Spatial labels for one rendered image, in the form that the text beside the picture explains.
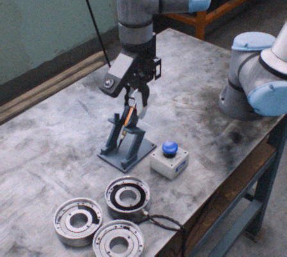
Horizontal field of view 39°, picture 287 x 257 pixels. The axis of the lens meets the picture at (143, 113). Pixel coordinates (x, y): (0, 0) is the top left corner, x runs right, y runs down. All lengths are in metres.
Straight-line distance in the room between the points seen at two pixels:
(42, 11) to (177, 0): 1.89
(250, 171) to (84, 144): 0.59
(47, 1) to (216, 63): 1.50
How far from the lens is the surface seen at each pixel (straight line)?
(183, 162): 1.01
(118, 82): 0.87
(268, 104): 1.01
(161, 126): 1.15
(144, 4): 0.84
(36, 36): 2.70
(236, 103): 1.18
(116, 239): 0.88
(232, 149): 1.10
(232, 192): 1.33
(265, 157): 1.47
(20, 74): 2.72
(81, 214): 0.92
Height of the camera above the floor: 1.56
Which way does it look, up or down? 39 degrees down
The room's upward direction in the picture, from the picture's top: 1 degrees counter-clockwise
